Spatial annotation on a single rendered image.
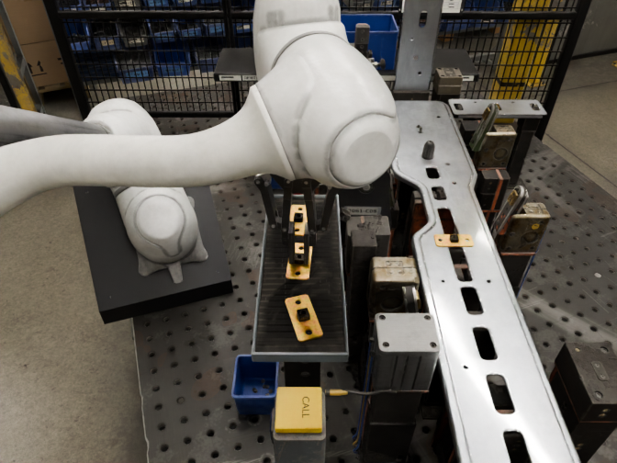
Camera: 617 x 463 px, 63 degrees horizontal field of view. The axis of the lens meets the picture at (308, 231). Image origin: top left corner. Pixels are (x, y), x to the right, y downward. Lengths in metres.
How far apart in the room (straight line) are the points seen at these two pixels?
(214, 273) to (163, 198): 0.33
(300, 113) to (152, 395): 0.94
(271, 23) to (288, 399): 0.46
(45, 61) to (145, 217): 3.04
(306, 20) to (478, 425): 0.66
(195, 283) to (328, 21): 0.94
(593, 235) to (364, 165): 1.42
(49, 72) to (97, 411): 2.64
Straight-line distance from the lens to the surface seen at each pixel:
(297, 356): 0.74
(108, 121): 1.19
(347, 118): 0.44
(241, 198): 1.74
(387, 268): 0.97
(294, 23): 0.59
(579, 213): 1.91
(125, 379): 2.20
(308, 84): 0.47
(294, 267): 0.84
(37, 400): 2.29
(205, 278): 1.40
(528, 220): 1.23
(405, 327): 0.84
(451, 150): 1.48
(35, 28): 4.02
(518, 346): 1.02
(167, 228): 1.14
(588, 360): 1.01
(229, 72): 1.81
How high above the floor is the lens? 1.77
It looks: 42 degrees down
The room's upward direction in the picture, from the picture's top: straight up
